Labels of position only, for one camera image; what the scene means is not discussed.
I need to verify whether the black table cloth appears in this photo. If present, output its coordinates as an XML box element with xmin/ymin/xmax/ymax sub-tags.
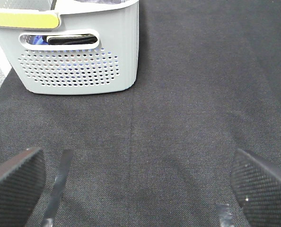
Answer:
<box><xmin>0</xmin><ymin>0</ymin><xmax>281</xmax><ymax>227</ymax></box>

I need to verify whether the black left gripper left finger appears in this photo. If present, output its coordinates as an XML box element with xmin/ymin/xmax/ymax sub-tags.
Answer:
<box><xmin>0</xmin><ymin>148</ymin><xmax>46</xmax><ymax>227</ymax></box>

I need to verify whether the black cloth inside basket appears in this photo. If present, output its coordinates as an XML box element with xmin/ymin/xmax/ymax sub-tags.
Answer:
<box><xmin>46</xmin><ymin>34</ymin><xmax>98</xmax><ymax>45</ymax></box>

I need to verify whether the grey perforated plastic basket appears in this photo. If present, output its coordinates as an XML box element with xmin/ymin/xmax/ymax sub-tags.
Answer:
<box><xmin>0</xmin><ymin>0</ymin><xmax>139</xmax><ymax>95</ymax></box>

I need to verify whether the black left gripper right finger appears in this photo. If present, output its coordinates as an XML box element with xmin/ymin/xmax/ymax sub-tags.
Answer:
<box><xmin>230</xmin><ymin>149</ymin><xmax>281</xmax><ymax>227</ymax></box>

